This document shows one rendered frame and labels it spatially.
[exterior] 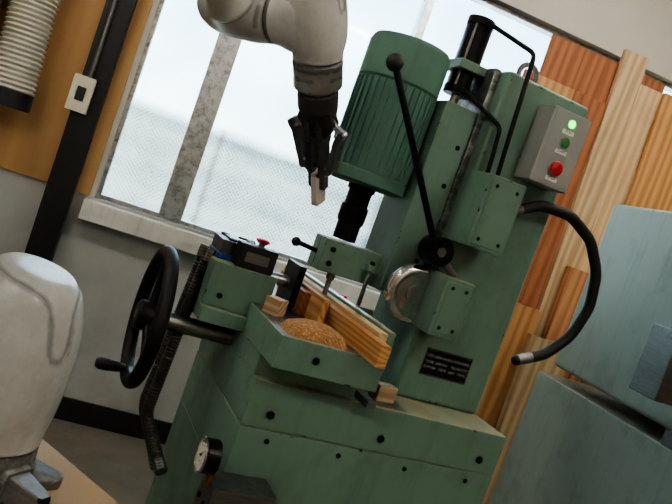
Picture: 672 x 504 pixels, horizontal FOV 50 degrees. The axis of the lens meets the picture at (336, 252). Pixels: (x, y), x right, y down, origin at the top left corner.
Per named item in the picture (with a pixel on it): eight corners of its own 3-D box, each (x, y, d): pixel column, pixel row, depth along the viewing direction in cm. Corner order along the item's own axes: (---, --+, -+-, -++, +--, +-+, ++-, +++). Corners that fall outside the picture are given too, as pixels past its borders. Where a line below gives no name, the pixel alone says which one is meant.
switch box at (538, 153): (512, 176, 152) (538, 104, 151) (548, 191, 156) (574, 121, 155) (529, 179, 147) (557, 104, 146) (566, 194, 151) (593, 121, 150)
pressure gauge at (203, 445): (187, 472, 127) (202, 429, 126) (208, 476, 128) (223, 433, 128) (193, 490, 121) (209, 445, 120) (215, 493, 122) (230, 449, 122)
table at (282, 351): (169, 276, 175) (177, 253, 175) (283, 308, 187) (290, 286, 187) (219, 355, 120) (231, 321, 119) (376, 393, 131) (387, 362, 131)
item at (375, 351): (276, 284, 181) (281, 269, 180) (283, 286, 181) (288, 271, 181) (374, 367, 123) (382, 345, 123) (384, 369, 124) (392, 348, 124)
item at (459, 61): (433, 89, 159) (459, 15, 158) (462, 102, 162) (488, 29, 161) (451, 88, 151) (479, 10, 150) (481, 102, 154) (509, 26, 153)
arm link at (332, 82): (324, 71, 122) (324, 104, 125) (353, 56, 128) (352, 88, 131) (281, 60, 126) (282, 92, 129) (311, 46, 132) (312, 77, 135)
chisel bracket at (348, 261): (303, 269, 155) (316, 232, 155) (359, 286, 161) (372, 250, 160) (314, 276, 149) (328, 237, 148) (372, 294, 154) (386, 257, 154)
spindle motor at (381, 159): (312, 169, 157) (360, 32, 155) (380, 194, 164) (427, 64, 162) (340, 176, 141) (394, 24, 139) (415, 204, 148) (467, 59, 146)
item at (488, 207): (445, 238, 150) (470, 169, 149) (480, 250, 153) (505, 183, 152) (466, 245, 142) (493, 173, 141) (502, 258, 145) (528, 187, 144)
